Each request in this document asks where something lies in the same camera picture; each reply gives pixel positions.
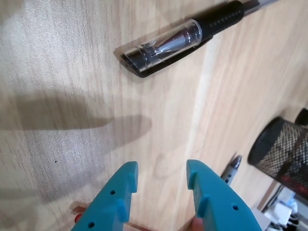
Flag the clear capped black gel pen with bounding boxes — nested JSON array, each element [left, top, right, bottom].
[[120, 0, 276, 78]]

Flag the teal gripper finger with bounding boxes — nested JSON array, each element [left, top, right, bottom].
[[71, 161, 139, 231], [186, 159, 260, 231]]

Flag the black mesh pen holder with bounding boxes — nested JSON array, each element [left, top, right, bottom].
[[247, 116, 308, 193]]

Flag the grey grip clear pen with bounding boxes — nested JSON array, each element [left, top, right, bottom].
[[220, 154, 243, 186]]

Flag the black round object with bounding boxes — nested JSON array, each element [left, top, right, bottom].
[[295, 107, 308, 126]]

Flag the white plastic box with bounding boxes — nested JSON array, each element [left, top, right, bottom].
[[271, 202, 293, 223]]

